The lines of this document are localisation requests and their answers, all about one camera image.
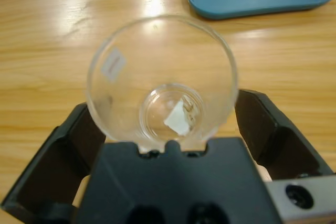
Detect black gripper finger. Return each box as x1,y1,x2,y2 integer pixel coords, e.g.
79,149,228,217
234,89,335,183
0,103,107,219

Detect clear drinking glass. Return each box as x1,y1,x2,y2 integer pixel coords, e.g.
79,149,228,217
86,14,239,151

